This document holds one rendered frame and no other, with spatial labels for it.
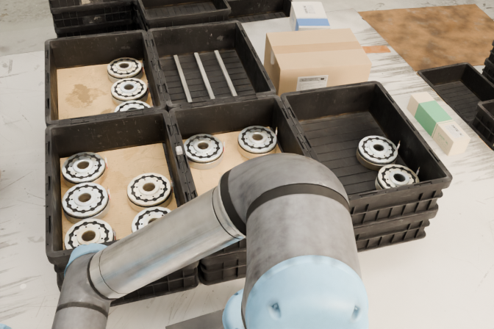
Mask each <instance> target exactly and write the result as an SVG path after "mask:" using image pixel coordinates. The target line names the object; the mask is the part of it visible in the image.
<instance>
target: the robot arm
mask: <svg viewBox="0 0 494 329"><path fill-rule="evenodd" d="M244 238H246V282H245V286H244V289H241V290H240V291H238V292H236V293H235V294H233V295H232V296H231V297H230V298H229V300H228V302H227V304H226V307H225V309H224V311H223V316H222V320H223V329H368V326H369V321H368V296H367V292H366V289H365V285H364V283H363V282H362V274H361V269H360V265H359V258H358V253H357V246H356V241H355V237H354V229H353V225H352V221H351V214H350V206H349V201H348V196H347V194H346V191H345V189H344V187H343V185H342V184H341V182H340V181H339V179H338V178H337V176H336V175H335V174H334V173H333V172H332V171H331V170H330V169H329V168H327V167H326V166H325V165H323V164H321V163H320V162H318V161H316V160H314V159H311V158H309V157H306V156H302V155H298V154H295V153H270V154H267V155H263V156H258V157H255V158H253V159H249V160H247V161H245V162H243V163H241V164H239V165H237V166H235V167H233V168H232V169H230V170H228V171H226V172H225V173H224V174H222V176H221V177H220V179H219V182H218V185H217V186H216V187H214V188H212V189H210V190H209V191H207V192H205V193H203V194H202V195H199V196H198V197H196V198H194V199H192V200H190V201H189V202H187V203H185V204H183V205H182V206H180V207H178V208H176V209H174V210H173V211H170V212H169V213H167V214H165V215H163V216H162V217H160V218H158V219H156V220H155V221H153V222H151V223H149V224H148V225H145V226H144V227H142V228H140V229H138V230H137V231H135V232H133V233H131V234H130V235H128V236H125V237H124V238H123V239H120V240H118V241H117V242H115V243H113V244H111V245H110V246H106V245H102V244H98V243H90V244H89V245H80V246H78V247H76V248H75V249H74V250H73V252H72V253H71V257H70V259H69V262H68V264H67V266H66V268H65V272H64V281H63V284H62V289H61V292H60V297H59V300H58V304H57V309H56V312H55V315H54V321H53V324H52V327H51V329H106V326H107V318H108V313H109V309H110V303H111V302H112V301H113V300H116V299H118V298H119V297H122V296H124V295H126V294H128V293H130V292H133V291H134V290H136V289H139V288H141V287H143V286H145V285H147V284H149V283H151V282H153V281H156V280H158V279H160V278H162V277H164V276H166V275H168V274H170V273H172V272H175V271H177V270H179V269H181V268H183V267H185V266H187V265H189V264H192V263H193V262H195V261H198V260H199V259H202V258H204V257H206V256H208V255H210V254H212V253H214V252H216V251H219V250H221V249H223V248H225V247H227V246H229V245H231V244H233V243H236V242H238V241H240V240H241V239H244Z"/></svg>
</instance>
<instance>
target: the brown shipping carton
mask: <svg viewBox="0 0 494 329"><path fill-rule="evenodd" d="M263 66H264V68H265V70H266V71H267V73H268V75H269V77H270V79H271V81H272V83H273V85H274V87H275V88H276V95H277V96H279V97H280V95H281V94H282V93H288V92H294V91H299V90H310V89H315V88H322V87H331V86H337V85H343V84H353V83H359V82H367V81H368V78H369V75H370V71H371V66H372V63H371V61H370V60H369V58H368V56H367V54H366V53H365V51H364V50H363V48H362V47H361V45H360V44H359V41H358V40H357V39H356V37H355V35H354V33H353V32H352V31H351V29H350V28H347V29H320V30H307V31H293V32H267V33H266V38H265V56H264V65H263Z"/></svg>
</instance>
